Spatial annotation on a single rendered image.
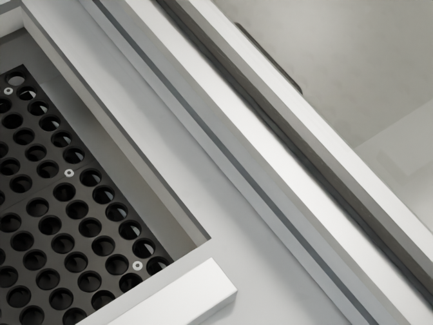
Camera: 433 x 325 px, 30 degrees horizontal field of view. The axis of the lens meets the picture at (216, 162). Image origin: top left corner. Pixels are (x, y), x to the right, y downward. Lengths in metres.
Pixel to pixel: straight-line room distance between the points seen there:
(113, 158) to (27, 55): 0.09
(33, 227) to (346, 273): 0.19
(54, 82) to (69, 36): 0.12
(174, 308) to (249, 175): 0.08
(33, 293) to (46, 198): 0.06
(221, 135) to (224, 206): 0.04
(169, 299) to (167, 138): 0.10
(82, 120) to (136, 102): 0.13
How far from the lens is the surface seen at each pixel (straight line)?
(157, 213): 0.55
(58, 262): 0.46
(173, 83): 0.44
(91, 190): 0.48
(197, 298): 0.39
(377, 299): 0.37
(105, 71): 0.48
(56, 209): 0.48
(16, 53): 0.58
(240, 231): 0.42
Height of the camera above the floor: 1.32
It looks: 57 degrees down
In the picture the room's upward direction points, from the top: 8 degrees clockwise
